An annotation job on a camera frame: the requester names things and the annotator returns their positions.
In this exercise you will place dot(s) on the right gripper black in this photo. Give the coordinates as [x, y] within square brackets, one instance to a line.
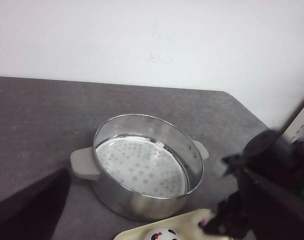
[269, 155]

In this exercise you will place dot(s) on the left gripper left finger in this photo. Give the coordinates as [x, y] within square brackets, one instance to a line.
[34, 212]

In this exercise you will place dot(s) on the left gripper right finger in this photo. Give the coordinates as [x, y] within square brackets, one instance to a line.
[273, 213]

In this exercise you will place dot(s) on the panda bun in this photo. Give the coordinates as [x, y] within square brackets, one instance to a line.
[162, 233]

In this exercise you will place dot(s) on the cream rectangular tray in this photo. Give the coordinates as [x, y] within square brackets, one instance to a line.
[188, 225]

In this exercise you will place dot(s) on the white shelf unit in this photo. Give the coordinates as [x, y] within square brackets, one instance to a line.
[295, 131]

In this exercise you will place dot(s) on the stainless steel steamer pot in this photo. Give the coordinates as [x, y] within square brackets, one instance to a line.
[141, 167]

